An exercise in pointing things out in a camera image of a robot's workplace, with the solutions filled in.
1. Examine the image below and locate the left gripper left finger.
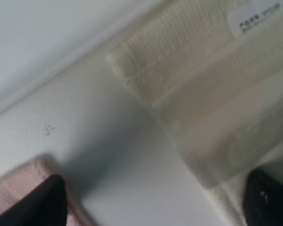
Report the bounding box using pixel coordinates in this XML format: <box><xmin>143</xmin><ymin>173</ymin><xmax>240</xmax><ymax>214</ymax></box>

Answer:
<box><xmin>0</xmin><ymin>174</ymin><xmax>67</xmax><ymax>226</ymax></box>

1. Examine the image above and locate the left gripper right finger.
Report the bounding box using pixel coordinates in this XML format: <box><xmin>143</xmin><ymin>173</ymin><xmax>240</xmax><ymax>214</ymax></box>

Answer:
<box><xmin>242</xmin><ymin>169</ymin><xmax>283</xmax><ymax>226</ymax></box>

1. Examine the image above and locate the pink terry towel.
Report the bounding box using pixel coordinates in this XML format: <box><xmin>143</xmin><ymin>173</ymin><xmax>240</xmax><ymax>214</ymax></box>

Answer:
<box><xmin>0</xmin><ymin>158</ymin><xmax>93</xmax><ymax>226</ymax></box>

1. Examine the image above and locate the cream white terry towel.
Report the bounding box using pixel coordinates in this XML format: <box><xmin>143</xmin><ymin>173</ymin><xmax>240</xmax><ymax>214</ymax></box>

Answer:
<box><xmin>107</xmin><ymin>0</ymin><xmax>283</xmax><ymax>226</ymax></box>

